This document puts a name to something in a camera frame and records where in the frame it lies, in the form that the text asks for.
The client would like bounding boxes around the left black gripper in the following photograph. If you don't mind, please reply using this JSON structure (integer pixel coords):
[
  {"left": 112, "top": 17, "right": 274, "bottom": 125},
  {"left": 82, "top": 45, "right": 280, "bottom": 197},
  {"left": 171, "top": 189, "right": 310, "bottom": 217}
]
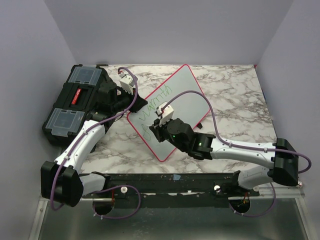
[{"left": 112, "top": 85, "right": 148, "bottom": 114}]

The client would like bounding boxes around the pink-framed whiteboard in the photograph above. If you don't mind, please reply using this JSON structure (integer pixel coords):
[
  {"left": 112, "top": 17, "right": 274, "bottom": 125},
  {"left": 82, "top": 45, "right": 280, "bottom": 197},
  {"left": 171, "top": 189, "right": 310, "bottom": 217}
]
[{"left": 127, "top": 64, "right": 210, "bottom": 162}]

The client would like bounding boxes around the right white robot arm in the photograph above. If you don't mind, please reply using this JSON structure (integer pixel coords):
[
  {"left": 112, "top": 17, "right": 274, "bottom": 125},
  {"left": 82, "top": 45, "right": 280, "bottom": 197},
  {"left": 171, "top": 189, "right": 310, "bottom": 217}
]
[{"left": 149, "top": 118, "right": 299, "bottom": 196}]

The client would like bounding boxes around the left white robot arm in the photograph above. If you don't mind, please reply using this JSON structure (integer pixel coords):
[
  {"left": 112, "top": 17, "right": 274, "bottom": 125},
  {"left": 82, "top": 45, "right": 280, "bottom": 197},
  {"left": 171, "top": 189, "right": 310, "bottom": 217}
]
[{"left": 41, "top": 76, "right": 138, "bottom": 211}]

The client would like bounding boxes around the black plastic toolbox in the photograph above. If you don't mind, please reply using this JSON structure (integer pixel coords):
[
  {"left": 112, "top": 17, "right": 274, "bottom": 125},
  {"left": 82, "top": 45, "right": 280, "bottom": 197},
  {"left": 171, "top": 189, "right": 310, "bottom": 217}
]
[{"left": 42, "top": 64, "right": 112, "bottom": 148}]

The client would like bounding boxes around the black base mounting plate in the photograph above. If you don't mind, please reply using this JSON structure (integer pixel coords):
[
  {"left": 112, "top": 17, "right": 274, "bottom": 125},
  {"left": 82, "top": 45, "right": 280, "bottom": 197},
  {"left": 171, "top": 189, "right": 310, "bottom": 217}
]
[{"left": 84, "top": 171, "right": 259, "bottom": 209}]

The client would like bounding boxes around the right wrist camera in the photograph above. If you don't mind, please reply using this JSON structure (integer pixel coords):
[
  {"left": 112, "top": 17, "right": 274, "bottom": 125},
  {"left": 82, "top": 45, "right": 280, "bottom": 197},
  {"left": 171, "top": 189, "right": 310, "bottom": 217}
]
[{"left": 155, "top": 102, "right": 174, "bottom": 127}]

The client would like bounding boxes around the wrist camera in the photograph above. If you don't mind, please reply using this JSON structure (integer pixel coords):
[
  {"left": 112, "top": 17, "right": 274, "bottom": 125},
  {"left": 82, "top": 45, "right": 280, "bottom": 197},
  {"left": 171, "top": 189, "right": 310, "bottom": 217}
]
[
  {"left": 118, "top": 71, "right": 135, "bottom": 95},
  {"left": 155, "top": 102, "right": 174, "bottom": 127}
]

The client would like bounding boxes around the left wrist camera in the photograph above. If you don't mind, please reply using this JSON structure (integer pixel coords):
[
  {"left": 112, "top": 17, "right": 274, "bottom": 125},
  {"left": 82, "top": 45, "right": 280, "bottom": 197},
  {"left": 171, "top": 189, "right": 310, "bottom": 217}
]
[{"left": 118, "top": 71, "right": 135, "bottom": 95}]

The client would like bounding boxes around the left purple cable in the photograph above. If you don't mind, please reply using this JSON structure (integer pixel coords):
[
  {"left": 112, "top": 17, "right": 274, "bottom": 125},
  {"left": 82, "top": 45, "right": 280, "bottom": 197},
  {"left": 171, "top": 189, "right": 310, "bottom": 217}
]
[{"left": 49, "top": 66, "right": 142, "bottom": 221}]

